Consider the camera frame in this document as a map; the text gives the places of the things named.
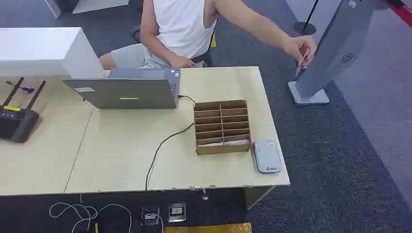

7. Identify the black router with antennas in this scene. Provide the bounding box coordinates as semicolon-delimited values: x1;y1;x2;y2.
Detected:
0;77;47;144

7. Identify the person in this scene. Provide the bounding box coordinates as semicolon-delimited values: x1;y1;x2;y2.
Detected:
99;0;318;71

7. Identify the grey laptop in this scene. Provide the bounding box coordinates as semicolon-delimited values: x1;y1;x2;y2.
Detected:
61;68;181;110

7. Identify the small black adapter cable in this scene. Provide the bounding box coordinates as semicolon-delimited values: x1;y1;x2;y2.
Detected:
5;80;35;94

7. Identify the yellow floor mat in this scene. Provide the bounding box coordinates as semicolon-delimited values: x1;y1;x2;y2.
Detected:
164;222;253;233

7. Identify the white box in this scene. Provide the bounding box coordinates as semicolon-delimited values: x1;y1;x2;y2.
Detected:
0;27;105;80

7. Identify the wooden card box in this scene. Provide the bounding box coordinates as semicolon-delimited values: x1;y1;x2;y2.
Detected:
193;100;252;156

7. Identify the white floor cable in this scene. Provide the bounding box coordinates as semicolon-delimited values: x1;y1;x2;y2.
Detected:
49;201;133;233

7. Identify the silver floor socket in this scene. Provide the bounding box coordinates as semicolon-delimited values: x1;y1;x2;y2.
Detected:
167;202;187;223

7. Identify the black laptop cable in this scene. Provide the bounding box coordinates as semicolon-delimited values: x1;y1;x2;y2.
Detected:
145;95;196;191

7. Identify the grey kiosk stand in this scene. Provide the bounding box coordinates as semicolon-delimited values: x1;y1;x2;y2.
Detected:
288;0;371;106

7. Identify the floor socket with plug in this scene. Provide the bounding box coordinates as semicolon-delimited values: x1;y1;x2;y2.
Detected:
140;207;161;226

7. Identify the grey card reader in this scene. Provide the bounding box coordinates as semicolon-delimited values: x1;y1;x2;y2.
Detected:
252;139;282;174

